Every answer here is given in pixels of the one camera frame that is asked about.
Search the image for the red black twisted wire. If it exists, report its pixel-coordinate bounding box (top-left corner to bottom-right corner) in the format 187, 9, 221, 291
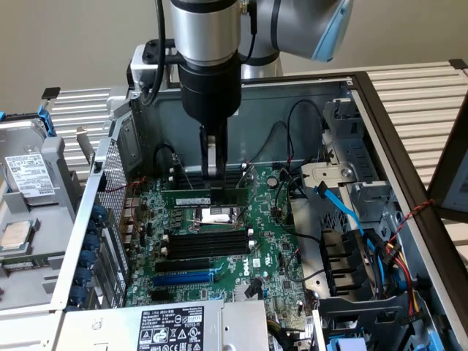
387, 199, 436, 243

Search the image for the dark framed panel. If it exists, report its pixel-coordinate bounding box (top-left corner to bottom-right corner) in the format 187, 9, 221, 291
426, 93, 468, 224

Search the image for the blue expansion slot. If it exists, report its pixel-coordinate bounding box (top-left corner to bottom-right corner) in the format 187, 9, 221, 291
152, 270, 215, 288

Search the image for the black plastic fan shroud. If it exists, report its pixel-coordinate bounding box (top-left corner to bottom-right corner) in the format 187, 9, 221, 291
320, 228, 381, 298

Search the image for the silver CPU chip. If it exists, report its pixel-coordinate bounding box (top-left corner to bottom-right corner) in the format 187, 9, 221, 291
0, 221, 36, 255

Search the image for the black RAM slot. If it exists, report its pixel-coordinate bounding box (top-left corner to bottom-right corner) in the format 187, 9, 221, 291
160, 230, 257, 242
168, 181, 250, 191
160, 237, 257, 248
160, 248, 257, 261
168, 164, 250, 175
160, 242, 257, 254
168, 170, 250, 181
168, 175, 250, 186

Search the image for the green motherboard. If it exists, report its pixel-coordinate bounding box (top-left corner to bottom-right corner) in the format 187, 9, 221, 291
126, 164, 322, 308

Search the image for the black looped wire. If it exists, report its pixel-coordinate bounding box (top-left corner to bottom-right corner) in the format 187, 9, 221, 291
286, 98, 327, 173

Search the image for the grey plastic parts rack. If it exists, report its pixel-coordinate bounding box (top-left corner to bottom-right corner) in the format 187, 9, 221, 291
0, 137, 96, 319

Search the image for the blue flat wire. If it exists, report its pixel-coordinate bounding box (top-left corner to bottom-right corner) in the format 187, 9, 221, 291
314, 181, 377, 253

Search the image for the coloured power wire bundle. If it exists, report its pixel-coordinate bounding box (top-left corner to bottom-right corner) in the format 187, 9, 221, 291
380, 233, 425, 319

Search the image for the metal socket cover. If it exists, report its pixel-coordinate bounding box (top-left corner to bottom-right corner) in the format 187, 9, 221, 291
235, 164, 257, 220

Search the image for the silver CPU socket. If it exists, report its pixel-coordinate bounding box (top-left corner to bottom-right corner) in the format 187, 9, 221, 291
188, 204, 249, 231

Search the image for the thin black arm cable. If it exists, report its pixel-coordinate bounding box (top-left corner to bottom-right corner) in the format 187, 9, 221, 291
239, 0, 259, 65

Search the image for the silver hard disk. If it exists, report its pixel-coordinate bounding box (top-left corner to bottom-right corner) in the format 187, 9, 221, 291
0, 118, 61, 205

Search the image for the blue plastic bay latch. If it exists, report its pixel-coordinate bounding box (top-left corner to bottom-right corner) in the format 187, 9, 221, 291
325, 331, 370, 351

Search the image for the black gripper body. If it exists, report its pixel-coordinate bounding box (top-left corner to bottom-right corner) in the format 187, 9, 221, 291
178, 58, 244, 128

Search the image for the grey metal PC case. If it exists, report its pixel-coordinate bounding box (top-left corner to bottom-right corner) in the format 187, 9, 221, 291
49, 71, 468, 351

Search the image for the silver power supply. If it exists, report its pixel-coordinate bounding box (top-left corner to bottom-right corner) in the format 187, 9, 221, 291
54, 299, 270, 351

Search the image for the short black expansion slot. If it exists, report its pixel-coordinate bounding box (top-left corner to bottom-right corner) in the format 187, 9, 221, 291
149, 290, 175, 303

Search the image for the green RAM stick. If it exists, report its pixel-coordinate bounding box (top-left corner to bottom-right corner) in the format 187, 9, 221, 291
162, 187, 250, 209
0, 255, 50, 271

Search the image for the black camera cable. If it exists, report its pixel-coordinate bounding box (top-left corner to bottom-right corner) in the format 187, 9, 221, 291
140, 0, 169, 105

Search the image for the blue disk carrier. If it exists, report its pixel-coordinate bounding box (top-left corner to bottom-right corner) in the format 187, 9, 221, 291
0, 105, 56, 142

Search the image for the grey metal drive cage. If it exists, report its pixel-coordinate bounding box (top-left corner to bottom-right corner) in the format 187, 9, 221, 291
299, 97, 399, 235

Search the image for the long black expansion slot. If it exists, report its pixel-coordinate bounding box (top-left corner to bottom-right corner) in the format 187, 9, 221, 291
154, 257, 212, 273

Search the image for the dark blue slot clip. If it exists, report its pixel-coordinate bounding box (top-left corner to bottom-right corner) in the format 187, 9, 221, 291
86, 232, 105, 250
80, 250, 99, 268
70, 284, 91, 305
75, 266, 94, 287
91, 204, 109, 224

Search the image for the grey metal disk bay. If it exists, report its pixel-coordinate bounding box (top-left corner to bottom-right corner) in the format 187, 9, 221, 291
314, 292, 450, 351

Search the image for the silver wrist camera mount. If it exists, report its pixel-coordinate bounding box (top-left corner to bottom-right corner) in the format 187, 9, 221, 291
127, 42, 180, 94

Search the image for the thin red wire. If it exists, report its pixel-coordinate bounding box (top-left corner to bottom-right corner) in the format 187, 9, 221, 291
105, 176, 148, 195

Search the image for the thin metal locking lever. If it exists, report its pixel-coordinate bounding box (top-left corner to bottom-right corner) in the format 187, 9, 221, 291
180, 165, 195, 191

